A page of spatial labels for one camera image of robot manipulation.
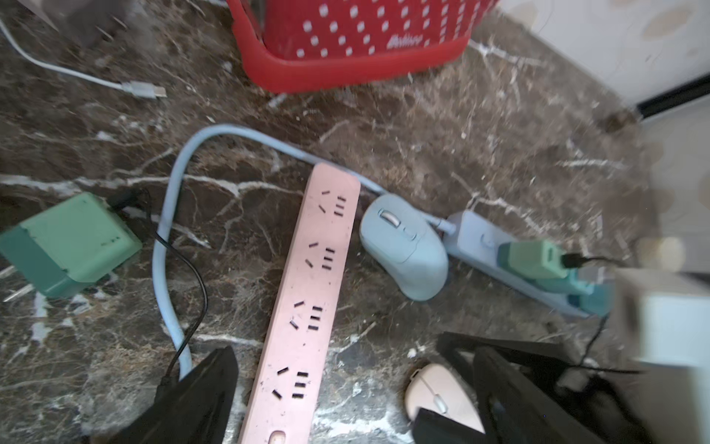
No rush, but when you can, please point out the teal charger on blue strip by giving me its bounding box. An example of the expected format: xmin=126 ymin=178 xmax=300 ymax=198
xmin=567 ymin=282 xmax=615 ymax=316

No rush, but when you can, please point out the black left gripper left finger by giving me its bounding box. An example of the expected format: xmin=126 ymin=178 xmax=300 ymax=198
xmin=110 ymin=347 xmax=239 ymax=443

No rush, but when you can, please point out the red polka dot toaster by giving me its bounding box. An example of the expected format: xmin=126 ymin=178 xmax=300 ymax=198
xmin=229 ymin=0 xmax=497 ymax=94

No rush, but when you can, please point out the green charger on blue strip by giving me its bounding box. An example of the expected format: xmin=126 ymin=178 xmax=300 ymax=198
xmin=497 ymin=240 xmax=569 ymax=280

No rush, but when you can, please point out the black usb cable green charger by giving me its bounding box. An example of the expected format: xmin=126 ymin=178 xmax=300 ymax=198
xmin=107 ymin=187 xmax=209 ymax=401

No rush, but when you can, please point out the black right frame post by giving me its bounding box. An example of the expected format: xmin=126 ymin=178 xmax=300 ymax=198
xmin=636 ymin=74 xmax=710 ymax=120

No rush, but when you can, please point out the black usb cables blue strip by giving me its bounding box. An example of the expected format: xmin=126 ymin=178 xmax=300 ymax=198
xmin=560 ymin=253 xmax=642 ymax=375

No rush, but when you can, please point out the light blue power cable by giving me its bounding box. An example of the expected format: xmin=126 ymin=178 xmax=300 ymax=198
xmin=151 ymin=123 xmax=459 ymax=381

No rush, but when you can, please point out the blue mouse near strip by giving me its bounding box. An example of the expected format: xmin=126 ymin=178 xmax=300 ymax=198
xmin=360 ymin=194 xmax=449 ymax=302

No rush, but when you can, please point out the light blue power strip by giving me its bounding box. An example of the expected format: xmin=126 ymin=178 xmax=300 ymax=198
xmin=443 ymin=209 xmax=595 ymax=319

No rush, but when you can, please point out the tan charger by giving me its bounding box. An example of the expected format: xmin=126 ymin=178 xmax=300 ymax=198
xmin=19 ymin=0 xmax=139 ymax=47

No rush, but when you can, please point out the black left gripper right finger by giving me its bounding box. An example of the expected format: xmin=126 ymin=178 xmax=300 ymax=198
xmin=473 ymin=347 xmax=602 ymax=443

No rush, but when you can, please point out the pink power strip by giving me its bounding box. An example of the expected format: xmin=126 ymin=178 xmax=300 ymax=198
xmin=239 ymin=164 xmax=361 ymax=443

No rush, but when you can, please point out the white usb cable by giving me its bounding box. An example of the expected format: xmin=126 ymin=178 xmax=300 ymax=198
xmin=0 ymin=18 xmax=168 ymax=101

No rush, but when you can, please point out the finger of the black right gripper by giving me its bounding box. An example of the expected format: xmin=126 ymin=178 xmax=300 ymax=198
xmin=436 ymin=332 xmax=571 ymax=389
xmin=412 ymin=409 xmax=486 ymax=444

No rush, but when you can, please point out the glass jar with powder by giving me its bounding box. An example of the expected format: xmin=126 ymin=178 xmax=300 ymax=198
xmin=634 ymin=237 xmax=687 ymax=272

